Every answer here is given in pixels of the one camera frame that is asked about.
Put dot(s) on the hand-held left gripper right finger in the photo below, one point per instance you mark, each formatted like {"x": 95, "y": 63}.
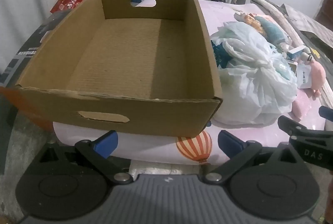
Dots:
{"x": 229, "y": 143}

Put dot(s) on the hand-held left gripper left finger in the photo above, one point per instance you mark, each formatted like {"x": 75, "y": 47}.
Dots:
{"x": 106, "y": 143}

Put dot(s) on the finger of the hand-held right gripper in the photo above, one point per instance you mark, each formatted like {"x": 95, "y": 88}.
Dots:
{"x": 291, "y": 126}
{"x": 327, "y": 111}

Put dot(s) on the pink plush toy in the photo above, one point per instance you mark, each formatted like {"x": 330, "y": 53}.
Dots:
{"x": 318, "y": 75}

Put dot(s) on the small white plush toy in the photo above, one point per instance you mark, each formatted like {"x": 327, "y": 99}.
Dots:
{"x": 307, "y": 56}

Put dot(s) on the white blue box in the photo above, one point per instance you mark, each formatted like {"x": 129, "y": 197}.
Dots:
{"x": 296, "y": 52}

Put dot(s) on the brown cardboard box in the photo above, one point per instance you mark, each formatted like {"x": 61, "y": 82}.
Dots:
{"x": 117, "y": 57}

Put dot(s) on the light blue towel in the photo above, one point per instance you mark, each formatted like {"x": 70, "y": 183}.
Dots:
{"x": 270, "y": 29}

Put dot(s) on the orange white knitted toy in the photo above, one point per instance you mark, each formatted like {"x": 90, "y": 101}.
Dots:
{"x": 248, "y": 18}

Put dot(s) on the pink balloon-print table cover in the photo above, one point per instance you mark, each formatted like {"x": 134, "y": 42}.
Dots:
{"x": 161, "y": 146}

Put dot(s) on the white plastic bag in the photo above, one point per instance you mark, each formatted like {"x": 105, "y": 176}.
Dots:
{"x": 249, "y": 57}

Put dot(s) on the grey star-print blanket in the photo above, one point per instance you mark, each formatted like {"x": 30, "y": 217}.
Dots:
{"x": 307, "y": 21}

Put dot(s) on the brown door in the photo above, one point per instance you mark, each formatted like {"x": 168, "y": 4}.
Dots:
{"x": 326, "y": 10}

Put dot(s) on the white rolled mat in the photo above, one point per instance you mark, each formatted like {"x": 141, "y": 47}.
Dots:
{"x": 275, "y": 14}

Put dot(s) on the black printed appliance box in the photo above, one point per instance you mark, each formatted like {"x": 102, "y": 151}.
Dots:
{"x": 26, "y": 52}

